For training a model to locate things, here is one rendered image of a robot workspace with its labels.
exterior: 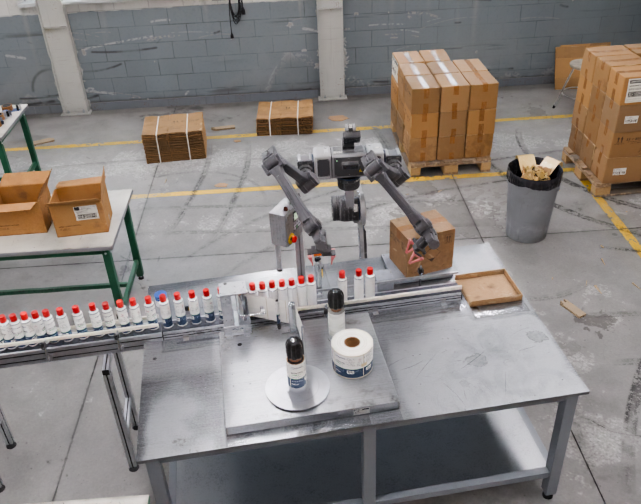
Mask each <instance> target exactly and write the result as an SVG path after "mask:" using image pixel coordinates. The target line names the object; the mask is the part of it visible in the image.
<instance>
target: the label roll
mask: <svg viewBox="0 0 641 504"><path fill-rule="evenodd" d="M331 348H332V367H333V370H334V371H335V373H336V374H338V375H339V376H341V377H343V378H347V379H358V378H362V377H364V376H366V375H368V374H369V373H370V372H371V370H372V368H373V339H372V337H371V336H370V335H369V334H368V333H367V332H365V331H363V330H360V329H345V330H342V331H340V332H338V333H336V334H335V335H334V336H333V338H332V341H331Z"/></svg>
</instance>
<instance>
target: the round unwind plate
mask: <svg viewBox="0 0 641 504"><path fill-rule="evenodd" d="M306 383H307V387H306V389H305V390H304V391H302V392H299V393H295V392H292V391H290V390H289V388H288V378H287V367H286V366H284V367H282V368H280V369H278V370H276V371H275V372H274V373H273V374H271V376H270V377H269V378H268V380H267V382H266V385H265V393H266V396H267V398H268V399H269V401H270V402H271V403H272V404H274V405H275V406H277V407H279V408H281V409H285V410H290V411H301V410H306V409H310V408H312V407H315V406H316V405H318V404H320V403H321V402H322V401H323V400H324V399H325V398H326V397H327V395H328V393H329V390H330V382H329V379H328V377H327V375H326V374H325V373H324V372H323V371H322V370H320V369H319V368H317V367H314V366H312V365H307V364H306Z"/></svg>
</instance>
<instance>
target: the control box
mask: <svg viewBox="0 0 641 504"><path fill-rule="evenodd" d="M285 206H286V207H288V212H283V208H284V207H285ZM294 211H295V210H294V208H293V206H291V205H290V201H289V200H288V198H284V199H283V200H282V201H281V202H280V203H279V204H278V205H277V206H275V207H274V208H273V209H272V210H271V211H270V212H269V220H270V231H271V241H272V244H273V245H277V246H282V247H286V248H288V247H289V246H290V245H291V244H292V243H293V242H292V241H291V240H290V238H291V236H292V237H293V236H294V235H295V236H297V237H298V236H299V235H300V234H301V233H302V232H303V228H302V225H300V226H299V227H298V228H297V229H296V230H295V231H294V224H295V223H296V222H297V221H298V220H299V219H297V220H296V221H295V222H294V221H293V212H294Z"/></svg>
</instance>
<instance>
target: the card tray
mask: <svg viewBox="0 0 641 504"><path fill-rule="evenodd" d="M455 281H456V282H457V284H458V285H462V289H461V291H462V294H463V296H464V297H465V299H466V301H467V303H468V304H469V306H470V307H477V306H484V305H491V304H498V303H506V302H513V301H520V300H522V297H523V294H522V292H521V291H520V290H519V288H518V287H517V285H516V284H515V282H514V281H513V279H512V278H511V276H510V275H509V273H508V272H507V270H506V269H505V268H502V269H495V270H487V271H480V272H472V273H464V274H457V275H455Z"/></svg>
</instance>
